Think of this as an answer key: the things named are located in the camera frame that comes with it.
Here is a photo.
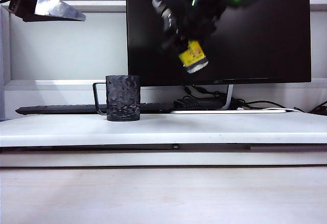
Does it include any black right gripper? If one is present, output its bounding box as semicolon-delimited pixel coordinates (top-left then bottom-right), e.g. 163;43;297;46
163;0;219;54

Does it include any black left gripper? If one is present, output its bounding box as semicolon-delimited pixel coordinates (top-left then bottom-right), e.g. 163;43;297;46
0;0;113;23

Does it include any clear bottle with yellow label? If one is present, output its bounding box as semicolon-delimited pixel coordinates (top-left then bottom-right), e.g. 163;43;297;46
160;6;209;74

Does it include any black power adapter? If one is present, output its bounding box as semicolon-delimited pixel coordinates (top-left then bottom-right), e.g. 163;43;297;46
173;95;223;111

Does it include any white raised platform board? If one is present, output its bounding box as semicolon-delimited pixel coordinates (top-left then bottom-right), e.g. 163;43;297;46
0;111;327;148

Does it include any black AOC computer monitor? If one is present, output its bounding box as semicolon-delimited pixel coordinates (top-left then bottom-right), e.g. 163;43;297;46
125;0;312;110

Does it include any black computer keyboard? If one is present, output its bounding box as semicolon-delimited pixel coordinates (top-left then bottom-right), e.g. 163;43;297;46
14;102;174;115

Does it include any grey aluminium partition frame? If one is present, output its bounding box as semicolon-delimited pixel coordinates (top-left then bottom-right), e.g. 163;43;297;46
0;0;327;92

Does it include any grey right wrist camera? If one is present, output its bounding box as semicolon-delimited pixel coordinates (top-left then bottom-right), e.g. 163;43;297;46
151;0;167;16

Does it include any black textured cup with handle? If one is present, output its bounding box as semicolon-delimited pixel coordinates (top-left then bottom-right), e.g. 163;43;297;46
92;74;141;122

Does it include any silver flat base plate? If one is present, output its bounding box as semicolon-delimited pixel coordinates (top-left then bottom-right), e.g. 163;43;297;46
170;108;287;114

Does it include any black cable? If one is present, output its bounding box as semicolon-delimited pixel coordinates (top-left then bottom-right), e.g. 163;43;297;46
233;98;305;113
308;101;327;114

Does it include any white cable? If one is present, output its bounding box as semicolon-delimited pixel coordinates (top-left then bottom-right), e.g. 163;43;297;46
237;107;295;113

